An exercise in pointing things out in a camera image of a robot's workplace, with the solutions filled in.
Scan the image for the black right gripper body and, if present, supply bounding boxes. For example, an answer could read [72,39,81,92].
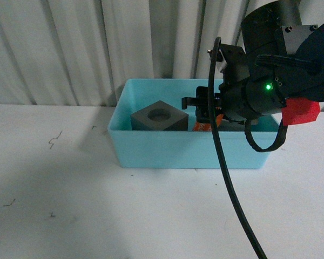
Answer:
[219,44,286,121]

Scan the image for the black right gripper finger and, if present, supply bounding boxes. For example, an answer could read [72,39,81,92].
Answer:
[181,86,210,121]

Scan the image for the orange cylinder part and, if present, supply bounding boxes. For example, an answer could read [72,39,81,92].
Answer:
[192,114,224,132]

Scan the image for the gray cube with round hole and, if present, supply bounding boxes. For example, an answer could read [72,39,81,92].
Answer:
[130,100,188,131]

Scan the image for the white curtain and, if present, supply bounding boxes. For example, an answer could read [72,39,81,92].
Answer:
[0,0,324,107]

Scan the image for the long black cable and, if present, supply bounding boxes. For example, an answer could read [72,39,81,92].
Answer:
[207,36,268,259]

